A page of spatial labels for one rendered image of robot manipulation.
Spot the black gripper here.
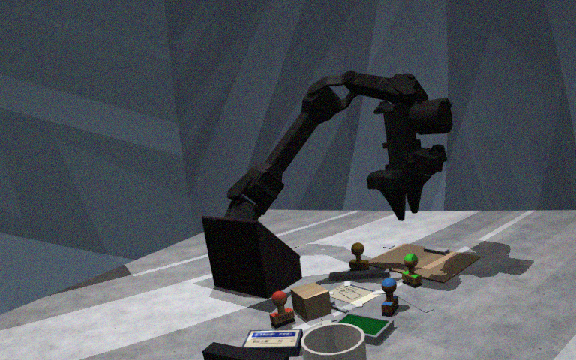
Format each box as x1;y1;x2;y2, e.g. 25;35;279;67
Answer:
366;135;432;221

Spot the tan cardboard box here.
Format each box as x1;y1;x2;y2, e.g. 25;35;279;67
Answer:
290;282;332;321

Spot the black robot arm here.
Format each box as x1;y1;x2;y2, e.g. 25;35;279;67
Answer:
224;70;453;221

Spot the dark grey flat bar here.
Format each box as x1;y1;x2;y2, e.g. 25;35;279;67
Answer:
329;268;389;281

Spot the black stamp pad tin with white and blue label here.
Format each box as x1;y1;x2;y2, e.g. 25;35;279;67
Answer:
242;328;303;357

